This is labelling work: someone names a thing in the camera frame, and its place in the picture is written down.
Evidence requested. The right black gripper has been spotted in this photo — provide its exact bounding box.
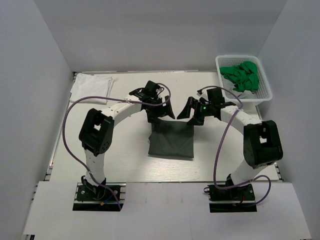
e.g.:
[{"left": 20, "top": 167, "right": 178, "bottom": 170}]
[{"left": 177, "top": 96, "right": 214, "bottom": 126}]

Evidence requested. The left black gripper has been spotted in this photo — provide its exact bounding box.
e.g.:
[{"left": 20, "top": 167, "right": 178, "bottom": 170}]
[{"left": 145, "top": 95, "right": 175, "bottom": 124}]

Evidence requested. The dark grey t-shirt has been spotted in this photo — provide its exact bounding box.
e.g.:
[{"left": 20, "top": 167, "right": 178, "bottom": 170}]
[{"left": 148, "top": 119, "right": 195, "bottom": 159}]

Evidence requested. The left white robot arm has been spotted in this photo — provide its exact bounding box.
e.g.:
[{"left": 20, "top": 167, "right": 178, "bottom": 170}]
[{"left": 79, "top": 80, "right": 175, "bottom": 200}]

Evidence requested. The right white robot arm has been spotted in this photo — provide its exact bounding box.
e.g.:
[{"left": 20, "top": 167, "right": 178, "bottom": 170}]
[{"left": 178, "top": 86, "right": 283, "bottom": 200}]

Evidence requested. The grey t-shirt in basket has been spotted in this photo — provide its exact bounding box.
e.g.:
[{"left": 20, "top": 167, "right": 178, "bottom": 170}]
[{"left": 222, "top": 80, "right": 257, "bottom": 99}]

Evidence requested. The green t-shirt in basket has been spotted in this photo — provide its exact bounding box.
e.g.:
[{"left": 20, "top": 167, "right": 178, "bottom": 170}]
[{"left": 219, "top": 61, "right": 260, "bottom": 93}]

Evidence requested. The white plastic basket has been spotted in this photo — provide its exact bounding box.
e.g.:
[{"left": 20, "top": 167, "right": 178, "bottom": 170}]
[{"left": 215, "top": 55, "right": 273, "bottom": 105}]

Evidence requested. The white folded t-shirt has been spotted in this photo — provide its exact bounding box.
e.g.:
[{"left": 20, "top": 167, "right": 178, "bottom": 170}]
[{"left": 69, "top": 73, "right": 118, "bottom": 103}]

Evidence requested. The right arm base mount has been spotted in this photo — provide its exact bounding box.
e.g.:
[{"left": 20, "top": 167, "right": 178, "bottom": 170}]
[{"left": 203, "top": 184, "right": 257, "bottom": 213}]

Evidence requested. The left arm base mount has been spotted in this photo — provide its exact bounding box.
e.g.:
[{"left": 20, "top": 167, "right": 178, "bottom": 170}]
[{"left": 72, "top": 183, "right": 126, "bottom": 212}]

